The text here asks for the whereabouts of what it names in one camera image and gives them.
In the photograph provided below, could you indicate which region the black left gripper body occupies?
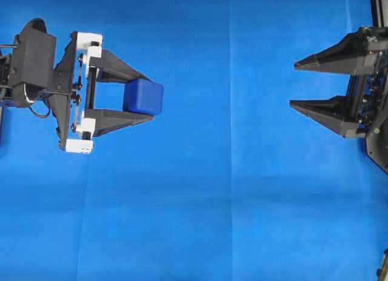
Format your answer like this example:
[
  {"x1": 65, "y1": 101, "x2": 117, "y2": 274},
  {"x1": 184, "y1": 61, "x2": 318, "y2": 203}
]
[{"x1": 48, "y1": 32, "x2": 103, "y2": 154}]

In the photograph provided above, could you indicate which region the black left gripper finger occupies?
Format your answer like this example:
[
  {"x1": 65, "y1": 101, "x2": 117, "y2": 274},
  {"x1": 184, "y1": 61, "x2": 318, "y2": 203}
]
[
  {"x1": 90, "y1": 49, "x2": 150, "y2": 84},
  {"x1": 83, "y1": 109, "x2": 154, "y2": 138}
]

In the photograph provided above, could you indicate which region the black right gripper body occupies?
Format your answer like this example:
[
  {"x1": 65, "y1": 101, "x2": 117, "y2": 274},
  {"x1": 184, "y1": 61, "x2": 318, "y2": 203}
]
[{"x1": 346, "y1": 46, "x2": 387, "y2": 132}]

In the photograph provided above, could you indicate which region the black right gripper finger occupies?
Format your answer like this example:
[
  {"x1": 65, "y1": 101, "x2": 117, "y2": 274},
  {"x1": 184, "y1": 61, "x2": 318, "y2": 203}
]
[
  {"x1": 293, "y1": 30, "x2": 369, "y2": 75},
  {"x1": 289, "y1": 96, "x2": 367, "y2": 138}
]

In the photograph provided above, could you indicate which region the blue block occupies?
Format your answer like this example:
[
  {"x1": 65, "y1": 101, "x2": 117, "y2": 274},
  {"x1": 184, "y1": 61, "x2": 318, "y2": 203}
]
[{"x1": 122, "y1": 78, "x2": 164, "y2": 116}]

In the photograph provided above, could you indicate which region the blue table cloth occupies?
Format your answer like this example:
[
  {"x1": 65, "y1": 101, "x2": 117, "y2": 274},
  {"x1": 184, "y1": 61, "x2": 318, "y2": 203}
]
[{"x1": 1, "y1": 0, "x2": 387, "y2": 280}]

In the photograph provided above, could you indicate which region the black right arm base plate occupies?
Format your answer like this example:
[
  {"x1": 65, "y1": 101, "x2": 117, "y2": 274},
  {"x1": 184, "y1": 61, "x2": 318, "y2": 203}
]
[{"x1": 366, "y1": 120, "x2": 387, "y2": 174}]

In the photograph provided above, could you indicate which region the black aluminium frame rail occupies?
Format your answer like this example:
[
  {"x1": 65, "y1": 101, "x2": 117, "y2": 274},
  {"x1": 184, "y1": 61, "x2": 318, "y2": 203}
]
[{"x1": 370, "y1": 0, "x2": 388, "y2": 27}]

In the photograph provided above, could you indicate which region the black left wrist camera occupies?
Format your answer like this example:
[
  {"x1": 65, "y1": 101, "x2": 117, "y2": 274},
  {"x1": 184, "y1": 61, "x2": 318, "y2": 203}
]
[{"x1": 8, "y1": 18, "x2": 56, "y2": 108}]

